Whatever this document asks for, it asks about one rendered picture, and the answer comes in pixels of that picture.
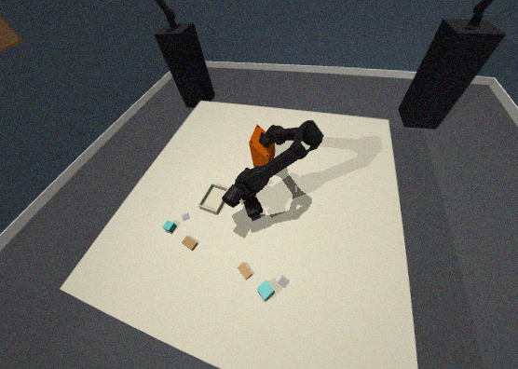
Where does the turquoise square block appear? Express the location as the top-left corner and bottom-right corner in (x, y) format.
(256, 280), (275, 300)

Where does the teal cube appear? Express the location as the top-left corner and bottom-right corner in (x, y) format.
(162, 220), (177, 233)

